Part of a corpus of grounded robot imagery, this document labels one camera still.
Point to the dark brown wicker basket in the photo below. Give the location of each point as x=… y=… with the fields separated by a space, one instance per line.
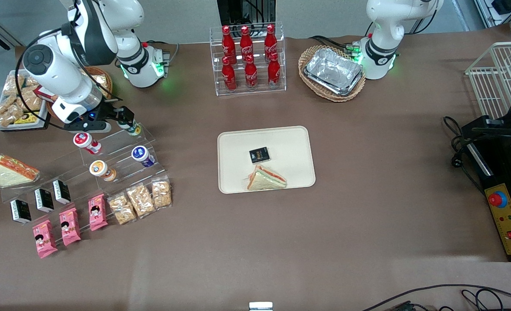
x=108 y=84

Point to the clear acrylic bottle rack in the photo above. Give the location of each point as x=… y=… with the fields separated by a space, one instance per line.
x=260 y=88

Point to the small white metal block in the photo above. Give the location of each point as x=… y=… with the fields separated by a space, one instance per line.
x=260 y=306

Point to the beige serving tray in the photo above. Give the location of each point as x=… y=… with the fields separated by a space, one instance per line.
x=290 y=147

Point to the small black white box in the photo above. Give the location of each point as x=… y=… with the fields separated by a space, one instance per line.
x=61 y=191
x=44 y=200
x=20 y=211

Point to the red cola bottle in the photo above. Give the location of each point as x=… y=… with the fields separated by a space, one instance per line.
x=270 y=41
x=274 y=73
x=228 y=43
x=246 y=43
x=250 y=75
x=229 y=77

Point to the blue cap gum bottle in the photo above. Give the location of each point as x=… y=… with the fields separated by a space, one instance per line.
x=141 y=154

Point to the black yellow control box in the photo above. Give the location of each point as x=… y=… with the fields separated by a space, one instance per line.
x=506 y=172

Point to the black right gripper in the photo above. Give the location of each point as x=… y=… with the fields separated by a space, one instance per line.
x=110 y=111

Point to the orange cap gum bottle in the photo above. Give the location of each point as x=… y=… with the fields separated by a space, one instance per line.
x=100 y=168

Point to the clear bag of puffed snacks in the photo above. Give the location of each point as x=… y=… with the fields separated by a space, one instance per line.
x=13 y=84
x=100 y=84
x=30 y=100

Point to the light tan wicker basket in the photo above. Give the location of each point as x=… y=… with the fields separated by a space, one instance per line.
x=324 y=96

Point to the clear cracker packet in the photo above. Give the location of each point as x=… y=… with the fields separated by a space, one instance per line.
x=122 y=209
x=141 y=200
x=161 y=193

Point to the black equipment stand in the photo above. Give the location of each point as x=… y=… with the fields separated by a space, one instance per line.
x=229 y=11

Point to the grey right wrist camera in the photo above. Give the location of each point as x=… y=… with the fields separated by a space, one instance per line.
x=87 y=126

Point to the red emergency stop button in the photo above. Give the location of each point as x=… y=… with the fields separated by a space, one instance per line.
x=497 y=199

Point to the red cap gum bottle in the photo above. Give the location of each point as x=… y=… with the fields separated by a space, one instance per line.
x=84 y=140

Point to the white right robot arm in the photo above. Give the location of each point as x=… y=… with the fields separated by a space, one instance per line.
x=61 y=73

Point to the yellow black snack packet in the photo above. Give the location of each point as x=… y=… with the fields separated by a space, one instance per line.
x=25 y=119

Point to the black chocolate packet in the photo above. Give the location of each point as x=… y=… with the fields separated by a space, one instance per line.
x=259 y=155

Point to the wrapped triangle sandwich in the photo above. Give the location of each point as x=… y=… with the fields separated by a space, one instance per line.
x=266 y=179
x=11 y=172

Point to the clear acrylic step shelf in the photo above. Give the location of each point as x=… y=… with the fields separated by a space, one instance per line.
x=121 y=147

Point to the pink cartoon snack packet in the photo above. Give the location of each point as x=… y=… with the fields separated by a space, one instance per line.
x=70 y=226
x=97 y=212
x=45 y=239

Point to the red cookie box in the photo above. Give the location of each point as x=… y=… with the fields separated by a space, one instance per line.
x=43 y=93

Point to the stacked foil containers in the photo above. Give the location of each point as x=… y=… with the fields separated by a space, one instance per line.
x=333 y=71

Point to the green cap gum bottle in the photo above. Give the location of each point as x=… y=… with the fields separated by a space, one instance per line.
x=133 y=129

